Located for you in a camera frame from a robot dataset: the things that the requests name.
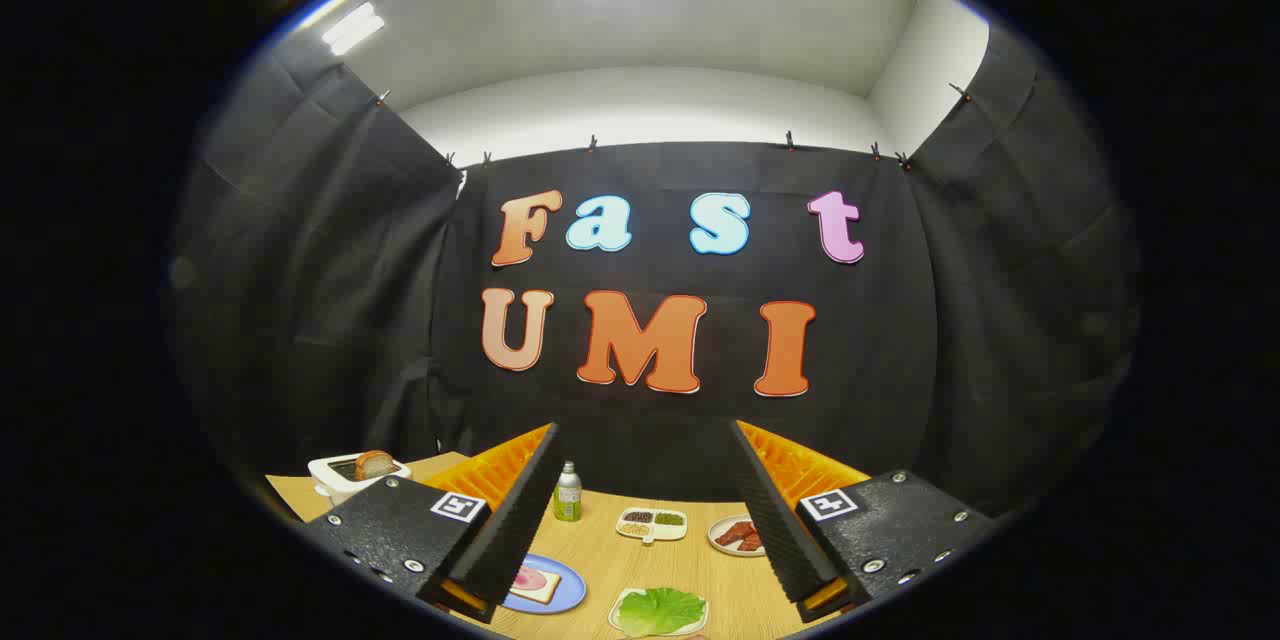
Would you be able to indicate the white rectangular plate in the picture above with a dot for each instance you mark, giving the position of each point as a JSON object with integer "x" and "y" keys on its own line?
{"x": 612, "y": 615}

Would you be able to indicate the toasted bread slice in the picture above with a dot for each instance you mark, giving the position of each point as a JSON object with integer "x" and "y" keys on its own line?
{"x": 374, "y": 465}

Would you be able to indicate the white round plate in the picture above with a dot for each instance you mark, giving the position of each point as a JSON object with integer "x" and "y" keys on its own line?
{"x": 722, "y": 547}

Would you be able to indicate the small ceiling light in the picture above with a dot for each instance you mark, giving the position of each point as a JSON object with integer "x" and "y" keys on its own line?
{"x": 352, "y": 28}

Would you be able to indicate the silver bottle with green label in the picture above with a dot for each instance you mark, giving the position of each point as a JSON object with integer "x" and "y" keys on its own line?
{"x": 568, "y": 500}

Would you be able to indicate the pink ham slice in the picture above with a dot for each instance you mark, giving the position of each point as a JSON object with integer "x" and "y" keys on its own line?
{"x": 530, "y": 579}

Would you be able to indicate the red-brown meat piece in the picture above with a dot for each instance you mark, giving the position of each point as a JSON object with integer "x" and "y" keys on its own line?
{"x": 752, "y": 542}
{"x": 735, "y": 532}

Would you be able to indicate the white square bread slice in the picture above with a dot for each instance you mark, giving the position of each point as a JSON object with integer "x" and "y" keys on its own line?
{"x": 545, "y": 595}

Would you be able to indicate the green lettuce leaf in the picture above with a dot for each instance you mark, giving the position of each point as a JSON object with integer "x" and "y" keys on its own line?
{"x": 660, "y": 610}

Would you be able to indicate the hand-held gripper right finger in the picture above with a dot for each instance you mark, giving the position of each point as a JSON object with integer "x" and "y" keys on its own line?
{"x": 775, "y": 530}

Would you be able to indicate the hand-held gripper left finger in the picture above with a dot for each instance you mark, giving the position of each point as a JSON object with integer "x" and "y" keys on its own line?
{"x": 520, "y": 520}

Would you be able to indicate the blue round plate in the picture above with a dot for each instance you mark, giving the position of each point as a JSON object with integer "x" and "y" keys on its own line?
{"x": 565, "y": 590}

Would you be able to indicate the white toaster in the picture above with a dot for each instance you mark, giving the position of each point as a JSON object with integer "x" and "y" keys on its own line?
{"x": 335, "y": 482}

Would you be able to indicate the white divided dish with beans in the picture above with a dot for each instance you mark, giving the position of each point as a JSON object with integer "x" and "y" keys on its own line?
{"x": 650, "y": 520}

